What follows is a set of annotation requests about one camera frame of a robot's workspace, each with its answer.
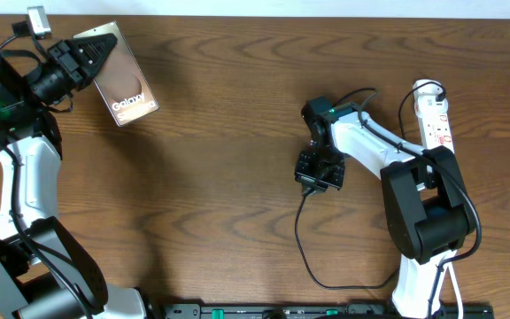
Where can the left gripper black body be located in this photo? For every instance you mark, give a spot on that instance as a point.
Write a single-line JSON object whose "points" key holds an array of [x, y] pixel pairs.
{"points": [[59, 75]]}

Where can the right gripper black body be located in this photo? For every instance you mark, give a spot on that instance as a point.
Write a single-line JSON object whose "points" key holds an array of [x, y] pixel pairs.
{"points": [[321, 170]]}

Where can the Galaxy S25 Ultra smartphone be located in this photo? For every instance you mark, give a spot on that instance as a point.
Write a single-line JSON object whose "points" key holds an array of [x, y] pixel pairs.
{"points": [[120, 81]]}

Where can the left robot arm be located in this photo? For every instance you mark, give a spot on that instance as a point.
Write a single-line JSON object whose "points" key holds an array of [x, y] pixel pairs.
{"points": [[44, 271]]}

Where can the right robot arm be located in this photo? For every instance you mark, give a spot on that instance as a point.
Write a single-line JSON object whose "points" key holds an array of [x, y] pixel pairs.
{"points": [[430, 217]]}

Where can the white power strip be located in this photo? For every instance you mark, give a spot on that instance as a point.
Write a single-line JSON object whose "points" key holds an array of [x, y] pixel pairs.
{"points": [[431, 107]]}

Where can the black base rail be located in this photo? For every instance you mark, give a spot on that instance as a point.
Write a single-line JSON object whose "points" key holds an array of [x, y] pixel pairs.
{"points": [[354, 310]]}

